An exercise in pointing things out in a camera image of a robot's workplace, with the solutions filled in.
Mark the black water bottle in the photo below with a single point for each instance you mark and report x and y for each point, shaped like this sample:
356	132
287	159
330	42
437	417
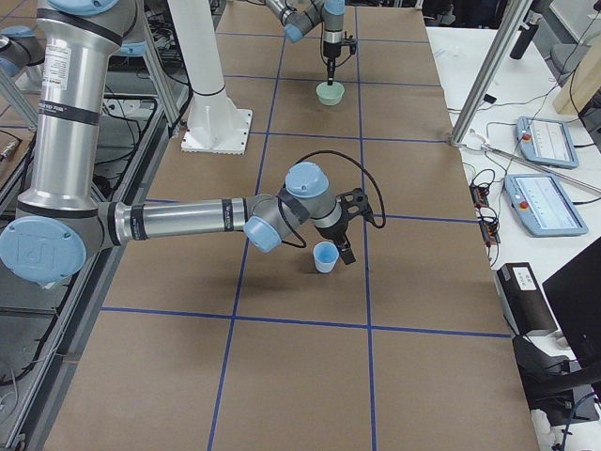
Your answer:
526	35

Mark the wooden board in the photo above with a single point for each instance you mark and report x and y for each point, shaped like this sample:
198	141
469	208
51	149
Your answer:
580	87

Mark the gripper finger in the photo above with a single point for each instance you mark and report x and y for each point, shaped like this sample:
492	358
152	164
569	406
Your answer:
348	256
340	243
332	70
328	63

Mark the near blue teach pendant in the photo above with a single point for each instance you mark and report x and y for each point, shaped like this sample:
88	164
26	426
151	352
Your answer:
542	206

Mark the far blue teach pendant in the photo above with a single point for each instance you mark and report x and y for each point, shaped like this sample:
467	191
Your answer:
546	141

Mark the light blue plastic cup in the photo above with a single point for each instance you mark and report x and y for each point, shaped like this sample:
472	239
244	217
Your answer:
325	256

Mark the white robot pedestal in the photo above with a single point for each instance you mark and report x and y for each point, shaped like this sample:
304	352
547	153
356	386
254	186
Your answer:
214	123

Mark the green ceramic bowl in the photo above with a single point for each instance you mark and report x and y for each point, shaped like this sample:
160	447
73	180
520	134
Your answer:
330	94

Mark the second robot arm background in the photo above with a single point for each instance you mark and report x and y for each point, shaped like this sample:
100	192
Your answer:
20	49

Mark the black monitor stand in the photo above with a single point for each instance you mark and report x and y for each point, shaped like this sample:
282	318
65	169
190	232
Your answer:
553	384

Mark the black monitor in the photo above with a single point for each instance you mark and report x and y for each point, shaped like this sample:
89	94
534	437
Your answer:
573	293

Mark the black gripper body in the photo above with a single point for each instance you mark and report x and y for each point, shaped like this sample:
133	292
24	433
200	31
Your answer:
332	231
331	50

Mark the aluminium frame post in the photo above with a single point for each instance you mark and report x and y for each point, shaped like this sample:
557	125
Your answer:
517	14

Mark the black box with label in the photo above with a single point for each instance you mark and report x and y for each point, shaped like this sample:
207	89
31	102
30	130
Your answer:
523	301

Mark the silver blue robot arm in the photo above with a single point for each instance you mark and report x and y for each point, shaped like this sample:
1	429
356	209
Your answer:
298	23
59	226

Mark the blue teach pendant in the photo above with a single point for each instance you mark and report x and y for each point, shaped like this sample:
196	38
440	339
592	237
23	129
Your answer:
542	206
546	141

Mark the metal rod on desk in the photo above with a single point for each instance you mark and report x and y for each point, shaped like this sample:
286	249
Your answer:
541	168

